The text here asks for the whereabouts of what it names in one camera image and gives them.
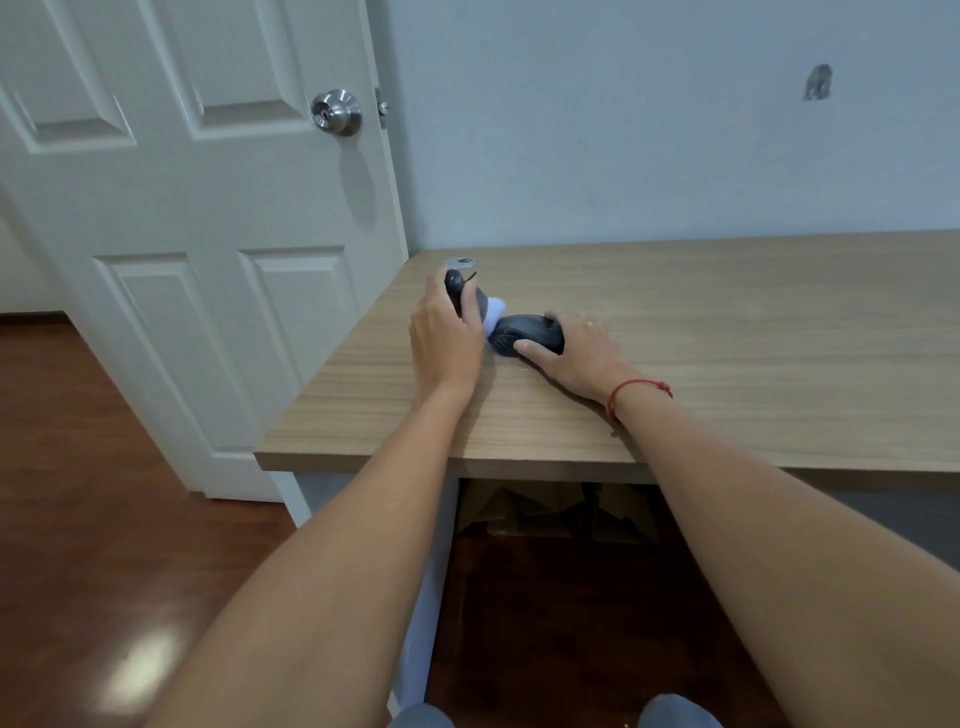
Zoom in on white panel door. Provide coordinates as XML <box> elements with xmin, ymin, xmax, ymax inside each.
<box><xmin>0</xmin><ymin>0</ymin><xmax>410</xmax><ymax>504</ymax></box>

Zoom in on black computer mouse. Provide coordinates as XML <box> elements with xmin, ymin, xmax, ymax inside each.
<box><xmin>487</xmin><ymin>313</ymin><xmax>566</xmax><ymax>358</ymax></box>

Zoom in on person's right forearm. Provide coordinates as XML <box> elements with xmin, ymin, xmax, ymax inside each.
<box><xmin>609</xmin><ymin>381</ymin><xmax>960</xmax><ymax>728</ymax></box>

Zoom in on brown cardboard box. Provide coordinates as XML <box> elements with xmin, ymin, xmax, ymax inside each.
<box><xmin>456</xmin><ymin>480</ymin><xmax>663</xmax><ymax>546</ymax></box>

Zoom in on person's left forearm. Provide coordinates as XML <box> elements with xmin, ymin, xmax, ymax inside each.
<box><xmin>146</xmin><ymin>381</ymin><xmax>489</xmax><ymax>728</ymax></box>

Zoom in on person's left hand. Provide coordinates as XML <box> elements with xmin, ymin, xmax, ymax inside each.
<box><xmin>408</xmin><ymin>267</ymin><xmax>487</xmax><ymax>397</ymax></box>

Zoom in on silver door knob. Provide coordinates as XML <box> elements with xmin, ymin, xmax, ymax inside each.
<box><xmin>310</xmin><ymin>88</ymin><xmax>364</xmax><ymax>138</ymax></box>

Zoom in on person's right hand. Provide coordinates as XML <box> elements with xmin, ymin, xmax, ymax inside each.
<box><xmin>513</xmin><ymin>310</ymin><xmax>640</xmax><ymax>411</ymax></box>

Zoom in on grey handheld device white pad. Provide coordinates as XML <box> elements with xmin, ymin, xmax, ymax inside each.
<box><xmin>439</xmin><ymin>256</ymin><xmax>513</xmax><ymax>340</ymax></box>

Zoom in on person's grey trousers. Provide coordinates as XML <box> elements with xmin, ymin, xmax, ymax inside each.
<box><xmin>386</xmin><ymin>693</ymin><xmax>726</xmax><ymax>728</ymax></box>

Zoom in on white table leg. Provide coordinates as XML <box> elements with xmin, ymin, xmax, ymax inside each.
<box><xmin>268</xmin><ymin>471</ymin><xmax>461</xmax><ymax>717</ymax></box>

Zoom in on red string bracelet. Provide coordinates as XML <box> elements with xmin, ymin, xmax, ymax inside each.
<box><xmin>605</xmin><ymin>378</ymin><xmax>674</xmax><ymax>430</ymax></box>

